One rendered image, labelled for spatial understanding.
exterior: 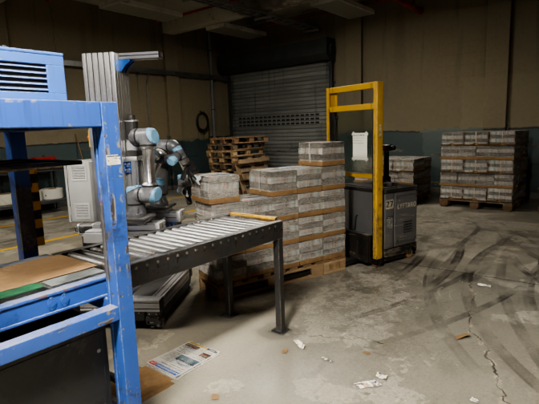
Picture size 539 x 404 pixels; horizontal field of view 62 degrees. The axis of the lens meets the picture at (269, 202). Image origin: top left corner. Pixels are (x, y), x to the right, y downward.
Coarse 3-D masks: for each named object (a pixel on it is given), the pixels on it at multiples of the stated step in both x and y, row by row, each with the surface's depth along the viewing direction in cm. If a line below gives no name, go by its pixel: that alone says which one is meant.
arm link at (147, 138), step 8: (136, 128) 325; (144, 128) 322; (152, 128) 321; (136, 136) 321; (144, 136) 319; (152, 136) 319; (144, 144) 320; (152, 144) 322; (144, 152) 322; (152, 152) 324; (144, 160) 323; (152, 160) 324; (144, 168) 324; (152, 168) 325; (144, 176) 325; (152, 176) 325; (144, 184) 324; (152, 184) 324; (144, 192) 324; (152, 192) 323; (160, 192) 330; (144, 200) 327; (152, 200) 325
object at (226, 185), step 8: (208, 176) 366; (216, 176) 367; (224, 176) 371; (232, 176) 375; (208, 184) 365; (216, 184) 369; (224, 184) 373; (232, 184) 377; (208, 192) 366; (216, 192) 370; (224, 192) 374; (232, 192) 377
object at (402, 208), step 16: (352, 192) 496; (368, 192) 475; (384, 192) 458; (400, 192) 471; (352, 208) 499; (368, 208) 478; (384, 208) 460; (400, 208) 473; (352, 224) 501; (368, 224) 481; (384, 224) 463; (400, 224) 476; (384, 240) 465; (400, 240) 478; (384, 256) 468; (400, 256) 482
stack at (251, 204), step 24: (312, 192) 425; (240, 216) 384; (312, 216) 428; (312, 240) 432; (216, 264) 377; (240, 264) 390; (264, 264) 403; (312, 264) 452; (216, 288) 394; (240, 288) 408; (264, 288) 406
